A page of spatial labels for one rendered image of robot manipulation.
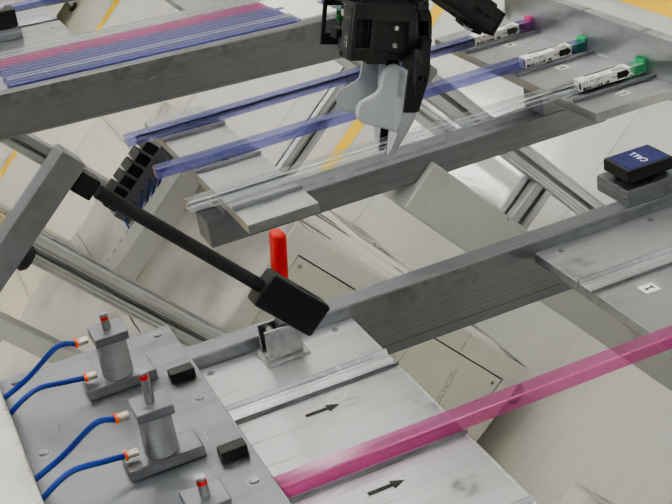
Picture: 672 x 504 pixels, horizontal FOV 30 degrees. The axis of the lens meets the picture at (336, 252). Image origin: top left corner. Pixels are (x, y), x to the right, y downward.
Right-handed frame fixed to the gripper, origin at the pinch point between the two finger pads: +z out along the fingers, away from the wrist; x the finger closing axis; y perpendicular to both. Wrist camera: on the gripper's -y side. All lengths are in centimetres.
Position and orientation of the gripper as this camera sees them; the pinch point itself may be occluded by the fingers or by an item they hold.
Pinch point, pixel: (393, 139)
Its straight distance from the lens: 122.6
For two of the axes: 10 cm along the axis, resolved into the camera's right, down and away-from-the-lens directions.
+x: 4.0, 3.6, -8.4
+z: -0.9, 9.3, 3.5
